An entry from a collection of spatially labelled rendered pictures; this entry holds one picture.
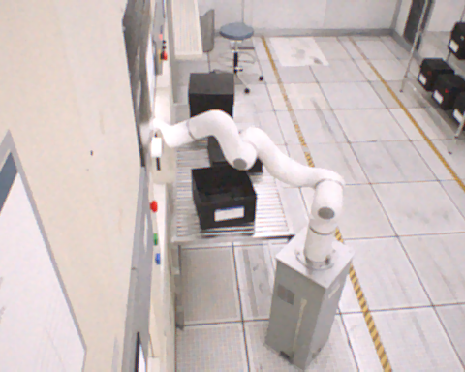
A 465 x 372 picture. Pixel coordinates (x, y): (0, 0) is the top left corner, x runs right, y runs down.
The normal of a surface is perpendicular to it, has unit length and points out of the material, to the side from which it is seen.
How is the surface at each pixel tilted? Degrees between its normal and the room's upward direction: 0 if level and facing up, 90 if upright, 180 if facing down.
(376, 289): 0
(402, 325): 0
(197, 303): 0
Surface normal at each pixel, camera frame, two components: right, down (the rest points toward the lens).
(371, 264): 0.04, -0.76
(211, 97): 0.03, 0.65
